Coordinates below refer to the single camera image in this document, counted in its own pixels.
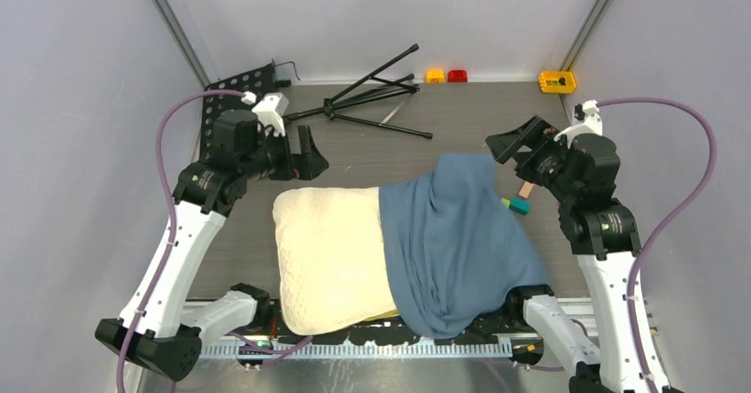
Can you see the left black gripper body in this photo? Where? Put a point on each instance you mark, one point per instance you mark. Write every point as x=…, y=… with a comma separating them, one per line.
x=272, y=158

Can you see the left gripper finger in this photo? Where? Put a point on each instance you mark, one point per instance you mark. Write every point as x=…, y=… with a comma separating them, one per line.
x=306, y=141
x=310, y=165

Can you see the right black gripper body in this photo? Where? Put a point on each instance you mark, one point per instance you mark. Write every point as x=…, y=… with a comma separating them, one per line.
x=545, y=166

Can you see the white pillow with yellow band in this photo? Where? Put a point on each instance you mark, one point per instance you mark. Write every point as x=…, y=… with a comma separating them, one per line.
x=331, y=259

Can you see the blue pillowcase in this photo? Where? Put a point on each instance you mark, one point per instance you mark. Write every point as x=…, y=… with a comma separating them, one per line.
x=452, y=249

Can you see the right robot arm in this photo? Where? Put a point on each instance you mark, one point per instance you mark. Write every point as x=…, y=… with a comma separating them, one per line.
x=604, y=237

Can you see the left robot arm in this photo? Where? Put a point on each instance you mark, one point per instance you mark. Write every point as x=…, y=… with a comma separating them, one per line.
x=153, y=331

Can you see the yellow toy block with knob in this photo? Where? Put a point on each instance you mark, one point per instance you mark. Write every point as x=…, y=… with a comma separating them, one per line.
x=557, y=82

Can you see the tan wooden block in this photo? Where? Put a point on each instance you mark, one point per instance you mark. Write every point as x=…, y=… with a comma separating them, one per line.
x=526, y=189

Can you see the black perforated music stand tray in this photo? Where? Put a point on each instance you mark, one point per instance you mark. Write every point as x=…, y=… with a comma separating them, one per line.
x=260, y=81

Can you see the teal block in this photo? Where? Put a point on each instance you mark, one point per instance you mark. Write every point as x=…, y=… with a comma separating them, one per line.
x=519, y=206

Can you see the black folding tripod stand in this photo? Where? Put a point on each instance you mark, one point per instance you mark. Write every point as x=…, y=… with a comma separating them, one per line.
x=332, y=107

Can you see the red toy brick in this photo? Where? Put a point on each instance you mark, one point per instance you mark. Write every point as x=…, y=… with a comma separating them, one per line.
x=457, y=76

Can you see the orange yellow toy brick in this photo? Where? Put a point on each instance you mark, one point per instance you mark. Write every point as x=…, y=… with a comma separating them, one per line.
x=435, y=76

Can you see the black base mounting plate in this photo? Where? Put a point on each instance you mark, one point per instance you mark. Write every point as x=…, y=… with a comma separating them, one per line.
x=486, y=329

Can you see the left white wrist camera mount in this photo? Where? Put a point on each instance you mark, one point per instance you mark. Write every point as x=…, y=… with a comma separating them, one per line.
x=269, y=111

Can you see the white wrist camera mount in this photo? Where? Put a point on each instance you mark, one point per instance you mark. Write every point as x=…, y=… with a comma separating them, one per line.
x=269, y=111
x=586, y=120

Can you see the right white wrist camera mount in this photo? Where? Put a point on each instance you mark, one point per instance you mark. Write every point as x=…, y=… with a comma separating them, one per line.
x=586, y=120

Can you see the aluminium rail frame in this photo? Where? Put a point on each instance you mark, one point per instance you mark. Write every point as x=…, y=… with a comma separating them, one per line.
x=257, y=349

